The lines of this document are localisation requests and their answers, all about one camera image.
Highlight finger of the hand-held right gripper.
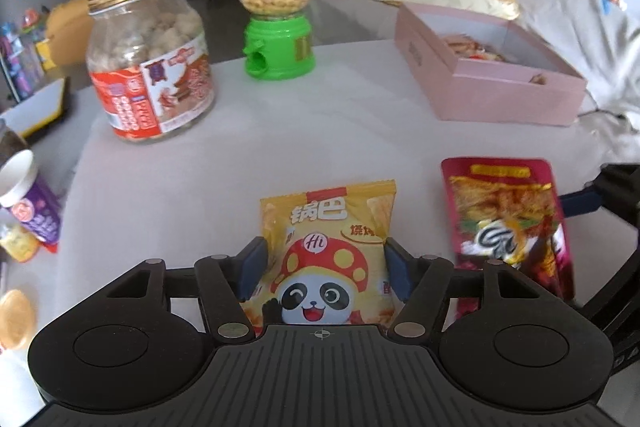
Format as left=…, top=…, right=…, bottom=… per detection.
left=558, top=186, right=607, bottom=219

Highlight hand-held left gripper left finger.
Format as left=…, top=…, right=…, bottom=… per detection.
left=107, top=236, right=270, bottom=345

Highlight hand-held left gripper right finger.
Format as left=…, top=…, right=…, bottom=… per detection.
left=385, top=238, right=539, bottom=345

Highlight dark red snack packet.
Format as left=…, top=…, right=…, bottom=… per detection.
left=440, top=157, right=577, bottom=320

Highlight yellow snack packet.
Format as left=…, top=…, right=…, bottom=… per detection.
left=239, top=179, right=407, bottom=338

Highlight pink cardboard box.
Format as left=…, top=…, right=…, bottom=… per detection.
left=393, top=2, right=589, bottom=128

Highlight grey bed sheet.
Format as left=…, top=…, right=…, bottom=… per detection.
left=289, top=0, right=640, bottom=144

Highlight purple paper cup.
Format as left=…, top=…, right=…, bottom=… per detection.
left=0, top=149, right=64, bottom=254

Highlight clear plastic jar red label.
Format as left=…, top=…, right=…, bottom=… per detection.
left=85, top=0, right=217, bottom=146

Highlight small pale yellow packet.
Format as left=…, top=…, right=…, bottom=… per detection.
left=0, top=223, right=42, bottom=264

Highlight orange round snack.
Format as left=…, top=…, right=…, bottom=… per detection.
left=0, top=289, right=37, bottom=352

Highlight green gumball machine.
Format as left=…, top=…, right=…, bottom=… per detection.
left=235, top=0, right=319, bottom=82

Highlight white notebook yellow edge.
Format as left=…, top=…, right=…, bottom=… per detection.
left=0, top=76, right=72, bottom=142

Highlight orange cushion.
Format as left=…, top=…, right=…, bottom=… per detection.
left=46, top=0, right=159, bottom=68

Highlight colourful toys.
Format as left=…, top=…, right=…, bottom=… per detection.
left=0, top=6, right=53, bottom=100

